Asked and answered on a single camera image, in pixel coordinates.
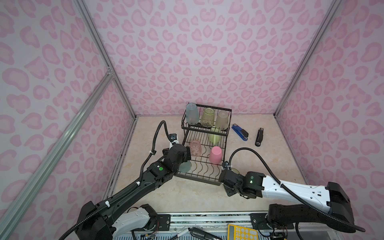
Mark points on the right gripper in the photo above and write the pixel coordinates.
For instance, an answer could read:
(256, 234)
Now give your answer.
(229, 193)

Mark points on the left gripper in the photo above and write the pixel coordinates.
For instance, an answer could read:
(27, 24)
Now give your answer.
(187, 154)

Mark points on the pink transparent cup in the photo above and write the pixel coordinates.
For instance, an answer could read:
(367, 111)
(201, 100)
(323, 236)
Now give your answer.
(196, 148)

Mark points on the solid pink plastic cup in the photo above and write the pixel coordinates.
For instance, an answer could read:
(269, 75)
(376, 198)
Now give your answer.
(216, 155)

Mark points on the teal textured plastic cup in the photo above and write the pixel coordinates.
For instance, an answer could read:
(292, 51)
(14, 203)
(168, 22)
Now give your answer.
(192, 114)

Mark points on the white mug green handle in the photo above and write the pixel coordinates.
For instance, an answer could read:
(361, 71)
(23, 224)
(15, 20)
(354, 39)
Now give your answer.
(214, 136)

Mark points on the light green transparent cup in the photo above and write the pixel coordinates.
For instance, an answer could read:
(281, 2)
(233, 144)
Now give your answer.
(208, 118)

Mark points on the pale green frosted cup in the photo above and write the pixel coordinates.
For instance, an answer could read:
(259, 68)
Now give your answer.
(222, 121)

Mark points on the bright green transparent cup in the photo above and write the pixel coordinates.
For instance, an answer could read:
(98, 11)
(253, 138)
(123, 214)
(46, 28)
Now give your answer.
(235, 171)

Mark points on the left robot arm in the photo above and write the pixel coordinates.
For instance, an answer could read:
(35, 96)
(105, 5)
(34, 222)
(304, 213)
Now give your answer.
(109, 218)

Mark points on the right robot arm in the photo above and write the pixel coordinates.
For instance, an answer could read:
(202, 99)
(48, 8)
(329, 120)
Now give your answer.
(327, 205)

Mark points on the yellow calculator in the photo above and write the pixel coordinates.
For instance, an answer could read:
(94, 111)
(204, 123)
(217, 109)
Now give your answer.
(241, 233)

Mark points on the blue stapler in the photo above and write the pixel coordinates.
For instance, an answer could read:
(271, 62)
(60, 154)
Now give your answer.
(243, 134)

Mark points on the black marker pen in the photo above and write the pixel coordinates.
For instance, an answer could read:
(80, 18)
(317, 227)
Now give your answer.
(197, 233)

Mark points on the black wire dish rack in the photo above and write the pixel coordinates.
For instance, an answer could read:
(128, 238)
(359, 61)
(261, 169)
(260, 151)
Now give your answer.
(202, 169)

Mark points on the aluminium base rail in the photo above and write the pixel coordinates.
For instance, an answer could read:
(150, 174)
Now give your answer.
(170, 224)

